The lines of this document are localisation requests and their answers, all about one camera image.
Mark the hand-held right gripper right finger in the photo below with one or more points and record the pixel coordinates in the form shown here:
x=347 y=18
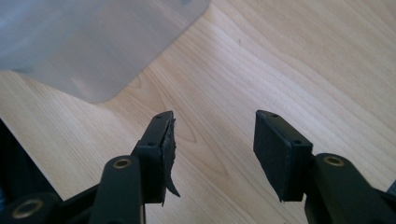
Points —
x=277 y=155

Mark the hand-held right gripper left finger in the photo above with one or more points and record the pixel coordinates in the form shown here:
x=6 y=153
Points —
x=154 y=155

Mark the translucent plastic sheet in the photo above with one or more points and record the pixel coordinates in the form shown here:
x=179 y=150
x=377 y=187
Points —
x=87 y=43

